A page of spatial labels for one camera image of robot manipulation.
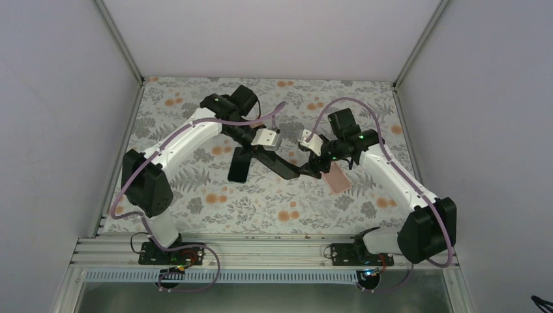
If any green phone with black screen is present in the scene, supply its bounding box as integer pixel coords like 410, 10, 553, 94
227, 147, 252, 183

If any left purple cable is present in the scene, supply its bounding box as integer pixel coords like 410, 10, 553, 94
108, 101, 287, 293

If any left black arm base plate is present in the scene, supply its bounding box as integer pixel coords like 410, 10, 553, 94
138, 241, 205, 266

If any aluminium frame post right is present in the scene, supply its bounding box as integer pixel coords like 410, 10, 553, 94
393, 0, 450, 92

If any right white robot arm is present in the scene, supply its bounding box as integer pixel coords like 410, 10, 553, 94
298, 109, 456, 265

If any floral patterned table mat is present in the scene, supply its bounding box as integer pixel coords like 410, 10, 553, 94
128, 76, 412, 235

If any aluminium frame post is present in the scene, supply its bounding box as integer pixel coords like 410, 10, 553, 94
393, 0, 450, 92
93, 0, 144, 85

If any white slotted cable duct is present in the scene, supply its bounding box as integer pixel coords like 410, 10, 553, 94
84, 268, 357, 284

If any purple cable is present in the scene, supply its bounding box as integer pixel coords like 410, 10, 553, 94
108, 101, 287, 293
304, 97, 455, 293

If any pink silicone phone case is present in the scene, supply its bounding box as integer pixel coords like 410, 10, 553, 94
322, 162, 351, 194

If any aluminium front rail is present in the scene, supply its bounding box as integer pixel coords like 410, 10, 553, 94
70, 235, 460, 271

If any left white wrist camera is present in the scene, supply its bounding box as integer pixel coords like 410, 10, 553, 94
250, 128, 282, 151

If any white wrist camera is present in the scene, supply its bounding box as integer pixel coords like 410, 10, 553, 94
250, 128, 282, 151
297, 129, 324, 156

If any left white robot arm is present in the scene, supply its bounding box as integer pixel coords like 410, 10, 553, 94
116, 85, 300, 264

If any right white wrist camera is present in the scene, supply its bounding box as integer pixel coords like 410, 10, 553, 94
297, 129, 324, 156

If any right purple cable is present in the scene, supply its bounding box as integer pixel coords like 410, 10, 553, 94
304, 97, 455, 293

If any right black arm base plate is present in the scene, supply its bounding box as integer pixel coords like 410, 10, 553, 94
328, 243, 395, 267

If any aluminium frame post left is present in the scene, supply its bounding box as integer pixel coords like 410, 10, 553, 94
93, 0, 144, 85

